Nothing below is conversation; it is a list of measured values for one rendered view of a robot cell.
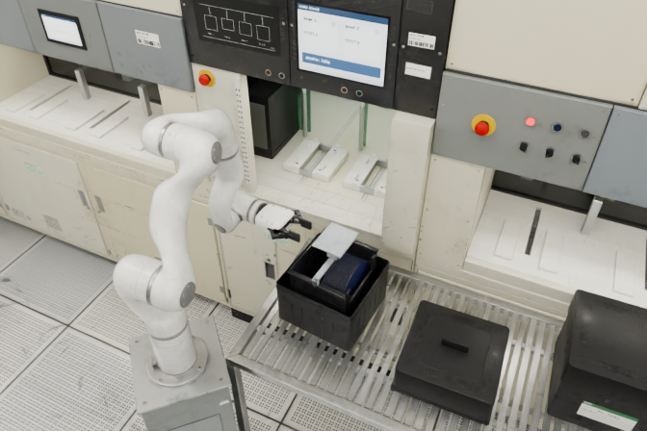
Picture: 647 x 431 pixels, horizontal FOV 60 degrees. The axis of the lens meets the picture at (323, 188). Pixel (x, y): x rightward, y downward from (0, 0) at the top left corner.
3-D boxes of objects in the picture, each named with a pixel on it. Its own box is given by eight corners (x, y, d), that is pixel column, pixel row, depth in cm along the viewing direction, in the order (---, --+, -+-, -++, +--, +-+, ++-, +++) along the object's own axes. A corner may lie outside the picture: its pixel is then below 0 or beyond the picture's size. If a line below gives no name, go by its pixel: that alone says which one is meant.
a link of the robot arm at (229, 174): (212, 179, 161) (232, 240, 183) (244, 143, 169) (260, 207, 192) (187, 168, 164) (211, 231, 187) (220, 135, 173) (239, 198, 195)
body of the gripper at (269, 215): (269, 213, 191) (297, 224, 187) (250, 230, 184) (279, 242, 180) (268, 195, 186) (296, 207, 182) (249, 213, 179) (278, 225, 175)
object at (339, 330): (319, 265, 207) (319, 231, 197) (387, 294, 197) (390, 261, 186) (276, 316, 189) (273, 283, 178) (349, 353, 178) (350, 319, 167)
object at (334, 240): (325, 269, 204) (325, 204, 184) (375, 291, 196) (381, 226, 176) (288, 316, 188) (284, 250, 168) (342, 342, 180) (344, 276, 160)
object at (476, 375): (389, 389, 168) (393, 364, 160) (417, 316, 189) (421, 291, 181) (488, 426, 159) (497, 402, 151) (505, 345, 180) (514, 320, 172)
